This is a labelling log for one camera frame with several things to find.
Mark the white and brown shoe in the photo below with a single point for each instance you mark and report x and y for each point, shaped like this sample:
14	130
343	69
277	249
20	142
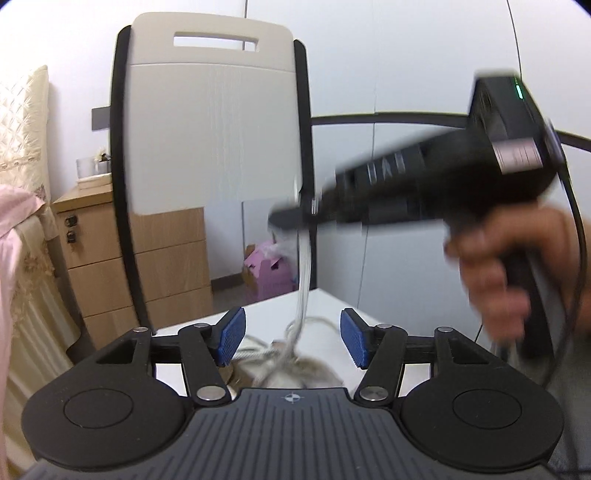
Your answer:
295	374

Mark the wooden bedside cabinet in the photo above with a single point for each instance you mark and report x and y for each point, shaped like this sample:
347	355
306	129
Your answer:
106	277

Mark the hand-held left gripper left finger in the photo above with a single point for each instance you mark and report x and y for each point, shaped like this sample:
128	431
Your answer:
231	334

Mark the person's right hand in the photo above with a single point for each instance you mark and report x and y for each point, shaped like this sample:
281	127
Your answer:
498	286

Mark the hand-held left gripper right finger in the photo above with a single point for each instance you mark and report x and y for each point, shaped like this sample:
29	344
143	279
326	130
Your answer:
353	337

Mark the grey wall plate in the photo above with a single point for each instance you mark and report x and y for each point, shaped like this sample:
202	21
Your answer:
101	117

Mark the pink cardboard box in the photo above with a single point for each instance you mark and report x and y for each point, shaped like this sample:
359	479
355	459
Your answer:
268	277

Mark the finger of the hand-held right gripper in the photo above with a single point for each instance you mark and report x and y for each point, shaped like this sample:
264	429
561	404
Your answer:
291	217

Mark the cabinet keys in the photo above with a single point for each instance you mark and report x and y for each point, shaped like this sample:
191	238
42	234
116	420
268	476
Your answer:
71	230

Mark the cream bed skirt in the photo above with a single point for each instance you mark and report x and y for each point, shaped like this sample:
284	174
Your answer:
41	300

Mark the white chair with black frame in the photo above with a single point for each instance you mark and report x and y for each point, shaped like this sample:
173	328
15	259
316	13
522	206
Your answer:
207	115

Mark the white shoelace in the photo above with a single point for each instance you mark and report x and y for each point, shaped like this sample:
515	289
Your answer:
304	277

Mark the pink pillow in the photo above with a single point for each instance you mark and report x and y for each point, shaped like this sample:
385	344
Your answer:
14	207

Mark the glass cup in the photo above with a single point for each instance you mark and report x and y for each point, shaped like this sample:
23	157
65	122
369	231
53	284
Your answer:
86	167

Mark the cream quilted headboard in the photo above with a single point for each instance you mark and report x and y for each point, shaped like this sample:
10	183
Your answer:
23	129

